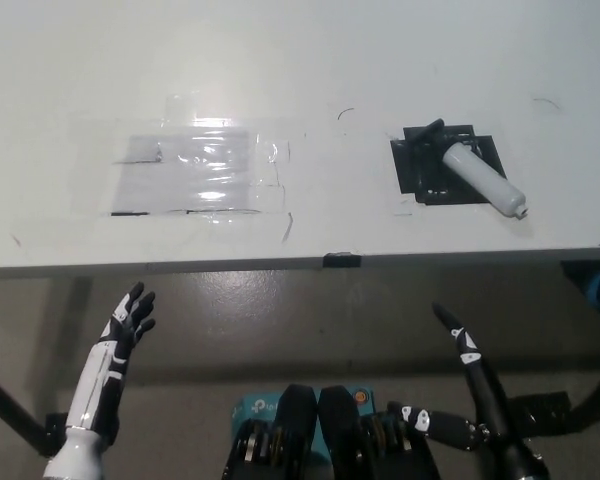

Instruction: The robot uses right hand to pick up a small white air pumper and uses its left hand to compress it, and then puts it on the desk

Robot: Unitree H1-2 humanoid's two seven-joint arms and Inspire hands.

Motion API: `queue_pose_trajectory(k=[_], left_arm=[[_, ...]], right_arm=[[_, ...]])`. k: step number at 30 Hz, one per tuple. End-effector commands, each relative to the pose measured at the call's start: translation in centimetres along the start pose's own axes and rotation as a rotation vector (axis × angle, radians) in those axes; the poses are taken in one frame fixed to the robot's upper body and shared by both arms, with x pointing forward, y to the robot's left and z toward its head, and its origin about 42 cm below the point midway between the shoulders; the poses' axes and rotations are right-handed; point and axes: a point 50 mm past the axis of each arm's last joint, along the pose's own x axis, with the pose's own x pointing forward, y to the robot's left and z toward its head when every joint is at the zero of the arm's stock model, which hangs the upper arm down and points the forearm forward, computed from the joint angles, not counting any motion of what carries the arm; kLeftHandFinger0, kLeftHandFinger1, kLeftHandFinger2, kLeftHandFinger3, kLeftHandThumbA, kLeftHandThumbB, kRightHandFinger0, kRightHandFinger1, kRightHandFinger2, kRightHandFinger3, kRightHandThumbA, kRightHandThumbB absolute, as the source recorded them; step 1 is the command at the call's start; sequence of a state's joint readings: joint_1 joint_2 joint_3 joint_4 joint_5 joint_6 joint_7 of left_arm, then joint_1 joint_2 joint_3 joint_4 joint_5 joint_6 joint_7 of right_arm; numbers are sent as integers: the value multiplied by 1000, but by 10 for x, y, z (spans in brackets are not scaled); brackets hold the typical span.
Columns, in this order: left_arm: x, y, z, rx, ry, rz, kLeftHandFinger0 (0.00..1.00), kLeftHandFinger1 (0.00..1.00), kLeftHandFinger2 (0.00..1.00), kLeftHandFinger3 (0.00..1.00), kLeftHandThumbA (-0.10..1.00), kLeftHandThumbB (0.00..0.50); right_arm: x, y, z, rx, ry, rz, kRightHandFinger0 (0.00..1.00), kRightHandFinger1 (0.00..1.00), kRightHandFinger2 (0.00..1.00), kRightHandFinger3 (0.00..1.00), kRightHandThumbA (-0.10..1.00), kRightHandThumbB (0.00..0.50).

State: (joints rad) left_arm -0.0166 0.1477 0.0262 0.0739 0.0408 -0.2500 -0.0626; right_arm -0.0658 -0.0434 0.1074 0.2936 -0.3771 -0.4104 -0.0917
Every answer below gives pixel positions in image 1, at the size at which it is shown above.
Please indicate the black diagonal table leg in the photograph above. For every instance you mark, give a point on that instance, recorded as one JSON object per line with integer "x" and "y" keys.
{"x": 10, "y": 405}
{"x": 597, "y": 400}

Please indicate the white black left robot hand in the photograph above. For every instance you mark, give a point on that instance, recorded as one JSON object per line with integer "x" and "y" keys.
{"x": 95, "y": 385}

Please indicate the black square fixture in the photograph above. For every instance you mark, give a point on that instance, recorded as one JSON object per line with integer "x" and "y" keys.
{"x": 420, "y": 175}

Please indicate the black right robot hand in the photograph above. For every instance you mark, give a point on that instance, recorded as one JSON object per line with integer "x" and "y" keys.
{"x": 485, "y": 395}

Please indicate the clear plastic film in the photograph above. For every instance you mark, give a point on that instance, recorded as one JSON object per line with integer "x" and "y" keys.
{"x": 271, "y": 150}

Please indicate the black tape strip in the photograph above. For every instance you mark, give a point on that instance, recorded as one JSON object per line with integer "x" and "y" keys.
{"x": 342, "y": 260}

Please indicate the black floor plate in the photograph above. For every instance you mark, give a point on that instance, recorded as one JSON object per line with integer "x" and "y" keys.
{"x": 55, "y": 432}
{"x": 542, "y": 412}

